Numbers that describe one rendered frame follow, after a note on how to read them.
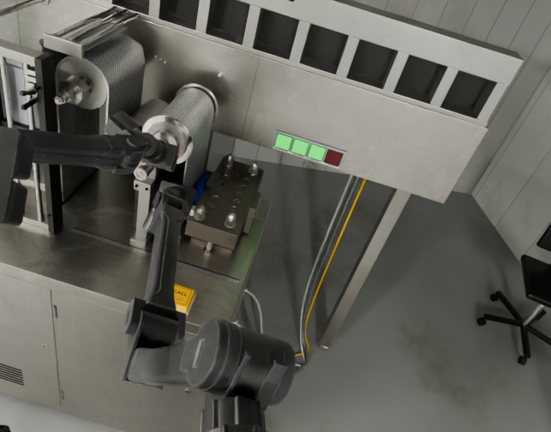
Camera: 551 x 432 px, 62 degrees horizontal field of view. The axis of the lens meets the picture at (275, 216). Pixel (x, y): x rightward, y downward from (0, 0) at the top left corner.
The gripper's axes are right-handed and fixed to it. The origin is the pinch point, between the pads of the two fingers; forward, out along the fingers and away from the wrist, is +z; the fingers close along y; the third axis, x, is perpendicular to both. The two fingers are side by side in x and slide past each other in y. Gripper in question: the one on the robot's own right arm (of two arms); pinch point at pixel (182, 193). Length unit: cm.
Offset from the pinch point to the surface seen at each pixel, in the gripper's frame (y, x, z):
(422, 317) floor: 134, -48, 132
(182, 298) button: 11.2, -25.9, -16.0
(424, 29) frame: 53, 66, -2
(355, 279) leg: 73, -24, 66
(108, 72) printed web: -25.2, 27.1, -14.3
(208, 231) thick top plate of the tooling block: 11.1, -8.2, -2.5
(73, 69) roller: -33.6, 25.1, -16.0
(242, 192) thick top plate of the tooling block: 16.1, 4.2, 15.9
